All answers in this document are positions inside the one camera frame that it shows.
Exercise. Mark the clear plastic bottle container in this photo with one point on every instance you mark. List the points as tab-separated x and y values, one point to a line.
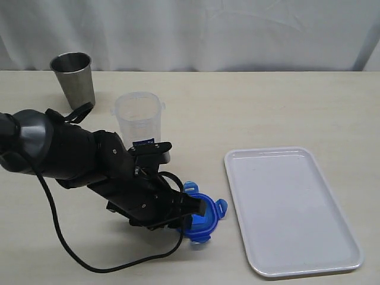
139	117

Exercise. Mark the white backdrop curtain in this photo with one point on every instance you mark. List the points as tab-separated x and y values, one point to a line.
193	35

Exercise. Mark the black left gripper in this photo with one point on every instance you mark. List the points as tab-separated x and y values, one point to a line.
135	188

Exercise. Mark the white rectangular tray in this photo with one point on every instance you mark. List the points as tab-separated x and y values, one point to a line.
289	219

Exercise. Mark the blue snap-lock lid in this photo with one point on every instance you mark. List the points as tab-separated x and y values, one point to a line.
202	226

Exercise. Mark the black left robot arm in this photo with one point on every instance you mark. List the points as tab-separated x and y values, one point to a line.
48	144

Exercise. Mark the stainless steel cup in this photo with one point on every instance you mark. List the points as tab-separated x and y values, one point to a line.
73	71

